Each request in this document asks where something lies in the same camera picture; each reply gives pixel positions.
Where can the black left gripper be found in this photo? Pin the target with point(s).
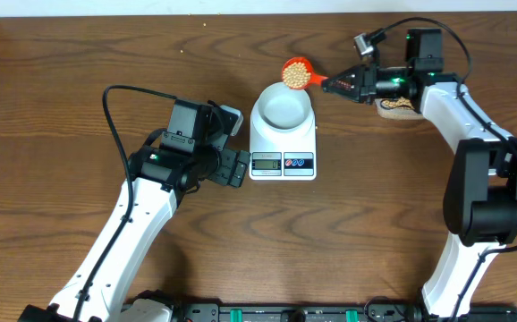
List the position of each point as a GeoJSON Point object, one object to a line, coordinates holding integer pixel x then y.
{"type": "Point", "coordinates": [224, 173]}

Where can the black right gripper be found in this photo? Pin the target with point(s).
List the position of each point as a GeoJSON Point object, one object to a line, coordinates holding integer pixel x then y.
{"type": "Point", "coordinates": [360, 74]}

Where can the red plastic measuring scoop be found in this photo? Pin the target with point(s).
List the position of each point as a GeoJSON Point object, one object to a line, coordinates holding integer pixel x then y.
{"type": "Point", "coordinates": [298, 73]}

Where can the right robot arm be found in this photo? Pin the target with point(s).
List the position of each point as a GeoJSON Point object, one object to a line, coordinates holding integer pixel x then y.
{"type": "Point", "coordinates": [480, 201]}

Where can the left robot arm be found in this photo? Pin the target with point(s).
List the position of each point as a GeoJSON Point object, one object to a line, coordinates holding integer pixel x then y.
{"type": "Point", "coordinates": [171, 163]}

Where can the white digital kitchen scale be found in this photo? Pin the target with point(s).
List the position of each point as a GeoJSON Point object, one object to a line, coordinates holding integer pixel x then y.
{"type": "Point", "coordinates": [282, 155]}

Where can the grey round bowl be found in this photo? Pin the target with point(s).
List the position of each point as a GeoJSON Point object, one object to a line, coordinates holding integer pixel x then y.
{"type": "Point", "coordinates": [284, 108]}

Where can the soybeans in container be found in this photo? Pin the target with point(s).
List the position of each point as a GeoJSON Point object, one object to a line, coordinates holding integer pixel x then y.
{"type": "Point", "coordinates": [396, 103]}

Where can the clear plastic container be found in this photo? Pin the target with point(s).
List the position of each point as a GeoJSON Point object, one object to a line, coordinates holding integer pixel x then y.
{"type": "Point", "coordinates": [398, 114]}

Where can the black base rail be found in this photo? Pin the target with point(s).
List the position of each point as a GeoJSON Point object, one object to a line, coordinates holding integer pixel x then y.
{"type": "Point", "coordinates": [294, 313]}

